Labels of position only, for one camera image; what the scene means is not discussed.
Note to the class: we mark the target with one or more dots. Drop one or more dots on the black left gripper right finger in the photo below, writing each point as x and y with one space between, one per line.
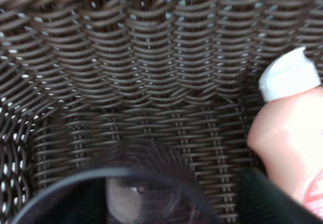
260 201

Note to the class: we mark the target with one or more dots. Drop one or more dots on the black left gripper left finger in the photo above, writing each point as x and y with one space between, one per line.
85 204

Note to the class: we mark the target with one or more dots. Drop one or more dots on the translucent purple plastic cup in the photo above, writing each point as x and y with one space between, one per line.
144 182

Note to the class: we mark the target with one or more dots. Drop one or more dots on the pink lotion bottle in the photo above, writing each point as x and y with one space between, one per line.
287 132

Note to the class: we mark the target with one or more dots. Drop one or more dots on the dark brown wicker basket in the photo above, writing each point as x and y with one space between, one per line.
79 75

